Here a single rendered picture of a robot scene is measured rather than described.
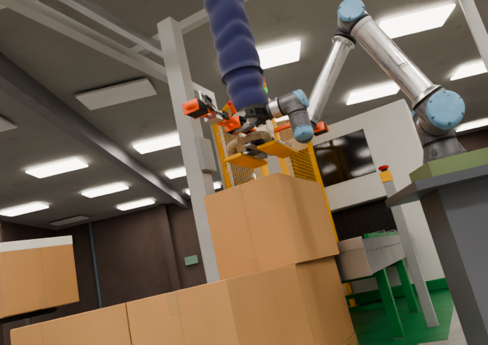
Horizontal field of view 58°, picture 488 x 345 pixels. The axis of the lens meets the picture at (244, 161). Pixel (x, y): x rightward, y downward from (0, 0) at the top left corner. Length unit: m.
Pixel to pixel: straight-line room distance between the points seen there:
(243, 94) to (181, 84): 1.74
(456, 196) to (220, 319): 1.14
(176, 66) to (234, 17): 1.65
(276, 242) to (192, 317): 0.63
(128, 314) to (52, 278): 1.35
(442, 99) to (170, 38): 2.86
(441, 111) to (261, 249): 0.95
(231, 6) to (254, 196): 1.13
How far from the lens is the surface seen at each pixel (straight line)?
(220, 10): 2.57
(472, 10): 5.77
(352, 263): 2.51
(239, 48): 2.43
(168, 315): 1.48
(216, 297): 1.38
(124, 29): 4.64
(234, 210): 2.01
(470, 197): 2.06
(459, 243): 2.01
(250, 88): 2.35
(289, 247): 1.90
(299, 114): 1.96
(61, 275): 2.90
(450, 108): 1.97
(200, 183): 3.71
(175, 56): 4.16
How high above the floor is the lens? 0.54
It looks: 15 degrees up
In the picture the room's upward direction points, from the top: 13 degrees counter-clockwise
